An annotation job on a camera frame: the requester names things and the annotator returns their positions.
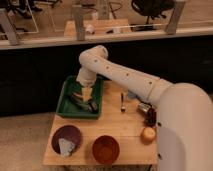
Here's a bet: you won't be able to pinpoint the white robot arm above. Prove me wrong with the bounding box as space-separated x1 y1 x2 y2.
77 45 213 171

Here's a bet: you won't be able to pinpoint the white crumpled cloth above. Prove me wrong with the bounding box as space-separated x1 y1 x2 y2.
59 138 75 157

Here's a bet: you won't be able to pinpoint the yellow red apple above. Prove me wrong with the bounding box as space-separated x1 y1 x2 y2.
141 127 156 142

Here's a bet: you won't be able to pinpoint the green plastic tray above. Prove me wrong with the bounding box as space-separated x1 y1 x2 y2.
56 76 103 119

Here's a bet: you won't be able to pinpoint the black office chair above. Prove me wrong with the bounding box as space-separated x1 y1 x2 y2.
131 0 175 24

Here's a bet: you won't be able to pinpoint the dark red grapes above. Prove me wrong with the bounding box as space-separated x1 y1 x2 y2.
145 108 157 127

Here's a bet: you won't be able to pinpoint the orange carrot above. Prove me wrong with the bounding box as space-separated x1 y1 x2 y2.
73 93 83 99

